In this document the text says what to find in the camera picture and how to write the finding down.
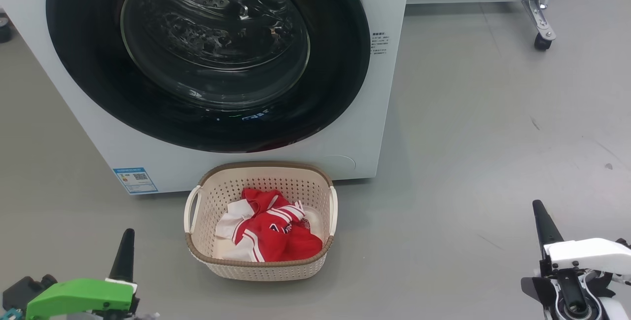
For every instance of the white front-load washing machine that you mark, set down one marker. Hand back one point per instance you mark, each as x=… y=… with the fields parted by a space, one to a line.
x=246 y=164

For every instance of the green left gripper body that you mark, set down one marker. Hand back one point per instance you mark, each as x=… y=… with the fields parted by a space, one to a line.
x=74 y=298

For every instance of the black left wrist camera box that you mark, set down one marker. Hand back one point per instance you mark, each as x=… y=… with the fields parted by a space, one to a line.
x=24 y=290

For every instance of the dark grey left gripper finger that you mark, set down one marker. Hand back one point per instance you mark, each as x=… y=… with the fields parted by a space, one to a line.
x=123 y=261

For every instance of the silver metal cabinet leg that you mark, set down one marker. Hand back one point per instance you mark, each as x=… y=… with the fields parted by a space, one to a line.
x=540 y=9

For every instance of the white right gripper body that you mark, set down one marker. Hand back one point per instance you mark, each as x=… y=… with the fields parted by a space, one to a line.
x=586 y=256

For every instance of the round filter cover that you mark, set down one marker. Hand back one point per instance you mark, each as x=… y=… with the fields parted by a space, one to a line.
x=341 y=163

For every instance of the blue energy label sticker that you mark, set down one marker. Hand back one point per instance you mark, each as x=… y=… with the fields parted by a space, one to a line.
x=135 y=180

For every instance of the red and white jersey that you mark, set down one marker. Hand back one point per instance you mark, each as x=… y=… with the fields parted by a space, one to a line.
x=276 y=233

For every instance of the small printed text label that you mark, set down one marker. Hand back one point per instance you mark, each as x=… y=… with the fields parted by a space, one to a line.
x=379 y=43

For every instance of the black caster wheel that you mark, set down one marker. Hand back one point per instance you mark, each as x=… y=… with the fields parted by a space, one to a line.
x=542 y=43

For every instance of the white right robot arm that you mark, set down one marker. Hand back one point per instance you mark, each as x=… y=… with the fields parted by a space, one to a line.
x=618 y=310

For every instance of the cream basket with brown rim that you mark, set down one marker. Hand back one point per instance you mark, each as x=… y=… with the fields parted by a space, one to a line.
x=222 y=196

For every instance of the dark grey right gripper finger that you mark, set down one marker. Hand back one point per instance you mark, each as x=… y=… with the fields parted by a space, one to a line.
x=546 y=231

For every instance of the black round glass washer door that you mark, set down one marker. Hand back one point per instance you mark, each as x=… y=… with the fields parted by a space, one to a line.
x=88 y=63

